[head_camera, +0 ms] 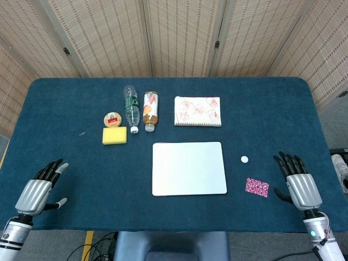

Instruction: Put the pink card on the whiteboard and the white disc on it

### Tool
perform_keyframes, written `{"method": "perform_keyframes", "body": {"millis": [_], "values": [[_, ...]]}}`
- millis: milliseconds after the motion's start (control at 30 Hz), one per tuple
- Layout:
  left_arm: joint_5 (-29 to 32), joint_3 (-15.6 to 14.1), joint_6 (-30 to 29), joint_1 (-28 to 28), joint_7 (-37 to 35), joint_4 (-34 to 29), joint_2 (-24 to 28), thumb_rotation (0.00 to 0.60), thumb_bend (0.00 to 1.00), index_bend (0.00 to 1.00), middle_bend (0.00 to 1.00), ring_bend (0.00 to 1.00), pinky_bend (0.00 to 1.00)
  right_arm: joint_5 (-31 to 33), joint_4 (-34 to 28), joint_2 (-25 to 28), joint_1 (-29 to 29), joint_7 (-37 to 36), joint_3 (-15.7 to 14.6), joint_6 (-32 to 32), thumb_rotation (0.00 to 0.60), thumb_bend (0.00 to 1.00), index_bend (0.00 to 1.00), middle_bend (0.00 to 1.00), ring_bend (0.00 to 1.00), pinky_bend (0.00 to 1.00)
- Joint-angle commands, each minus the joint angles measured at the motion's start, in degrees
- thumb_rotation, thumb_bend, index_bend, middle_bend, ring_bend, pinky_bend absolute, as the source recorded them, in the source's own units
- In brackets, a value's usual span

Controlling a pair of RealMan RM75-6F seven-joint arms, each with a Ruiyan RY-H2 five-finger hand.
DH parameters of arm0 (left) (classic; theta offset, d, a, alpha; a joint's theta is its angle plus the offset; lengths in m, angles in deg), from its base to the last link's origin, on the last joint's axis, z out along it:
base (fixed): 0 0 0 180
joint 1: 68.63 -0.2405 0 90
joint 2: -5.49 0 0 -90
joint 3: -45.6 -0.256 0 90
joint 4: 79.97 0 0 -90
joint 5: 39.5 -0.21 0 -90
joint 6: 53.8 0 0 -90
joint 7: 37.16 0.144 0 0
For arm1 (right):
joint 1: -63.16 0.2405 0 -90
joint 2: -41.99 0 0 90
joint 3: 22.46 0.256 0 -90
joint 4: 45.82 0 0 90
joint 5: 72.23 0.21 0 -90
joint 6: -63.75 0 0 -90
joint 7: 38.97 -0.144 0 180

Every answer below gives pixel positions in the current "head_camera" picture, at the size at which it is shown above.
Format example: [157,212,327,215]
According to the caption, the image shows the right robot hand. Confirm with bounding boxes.
[273,151,324,211]

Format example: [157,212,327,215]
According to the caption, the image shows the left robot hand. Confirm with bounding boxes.
[15,159,69,217]

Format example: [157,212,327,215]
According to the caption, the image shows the pink patterned card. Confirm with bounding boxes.
[245,177,270,198]

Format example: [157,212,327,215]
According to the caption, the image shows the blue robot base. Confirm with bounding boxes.
[113,231,231,261]

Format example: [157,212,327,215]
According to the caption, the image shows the white rectangular board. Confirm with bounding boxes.
[152,141,228,197]

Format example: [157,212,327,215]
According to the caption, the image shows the white sneaker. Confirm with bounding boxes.
[331,153,348,194]

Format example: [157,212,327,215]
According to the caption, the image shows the yellow sponge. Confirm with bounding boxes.
[102,126,128,145]

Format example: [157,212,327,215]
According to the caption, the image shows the round tin with red label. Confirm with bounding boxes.
[103,111,122,129]

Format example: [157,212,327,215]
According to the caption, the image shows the clear water bottle green label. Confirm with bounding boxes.
[123,85,140,134]

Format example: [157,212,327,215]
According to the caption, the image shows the spiral notebook with red drawings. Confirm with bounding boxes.
[174,96,222,127]

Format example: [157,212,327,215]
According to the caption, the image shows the tea bottle with orange label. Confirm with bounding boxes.
[142,91,159,133]

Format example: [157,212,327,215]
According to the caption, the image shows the blue tablecloth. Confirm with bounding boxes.
[0,77,348,233]

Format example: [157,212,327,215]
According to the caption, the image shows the woven folding screen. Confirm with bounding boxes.
[0,0,348,136]

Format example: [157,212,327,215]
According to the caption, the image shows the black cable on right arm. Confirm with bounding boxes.
[309,212,334,261]

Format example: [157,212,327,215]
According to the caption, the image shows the black floor cables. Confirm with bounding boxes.
[66,231,120,261]

